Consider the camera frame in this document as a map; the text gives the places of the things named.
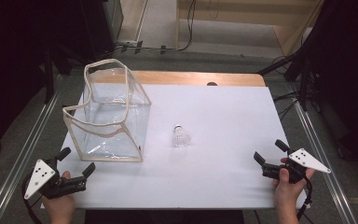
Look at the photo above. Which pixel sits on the person's left hand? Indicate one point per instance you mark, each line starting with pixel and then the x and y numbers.
pixel 60 203

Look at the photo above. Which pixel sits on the black curtain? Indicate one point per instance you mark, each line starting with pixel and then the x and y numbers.
pixel 348 77
pixel 12 62

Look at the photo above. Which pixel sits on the wooden shelf unit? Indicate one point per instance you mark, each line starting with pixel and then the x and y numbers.
pixel 292 18

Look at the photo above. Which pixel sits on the person's dark clothing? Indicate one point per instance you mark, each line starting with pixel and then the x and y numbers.
pixel 164 217

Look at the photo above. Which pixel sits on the person's right hand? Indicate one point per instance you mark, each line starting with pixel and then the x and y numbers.
pixel 287 191

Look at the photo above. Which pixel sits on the white table sheet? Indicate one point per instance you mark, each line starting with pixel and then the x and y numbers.
pixel 217 130

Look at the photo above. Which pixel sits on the black metal stand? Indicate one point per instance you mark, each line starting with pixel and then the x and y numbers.
pixel 304 84

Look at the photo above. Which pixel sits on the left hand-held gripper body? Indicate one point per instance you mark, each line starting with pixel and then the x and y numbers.
pixel 43 179

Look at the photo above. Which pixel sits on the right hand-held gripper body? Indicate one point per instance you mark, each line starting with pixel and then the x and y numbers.
pixel 306 160

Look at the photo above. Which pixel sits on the white shuttlecock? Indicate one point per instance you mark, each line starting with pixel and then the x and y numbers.
pixel 180 137

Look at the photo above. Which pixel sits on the clear bag with cream trim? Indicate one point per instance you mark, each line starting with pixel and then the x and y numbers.
pixel 112 124

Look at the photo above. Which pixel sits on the aluminium floor rail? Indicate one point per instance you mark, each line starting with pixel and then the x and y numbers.
pixel 326 161
pixel 21 155

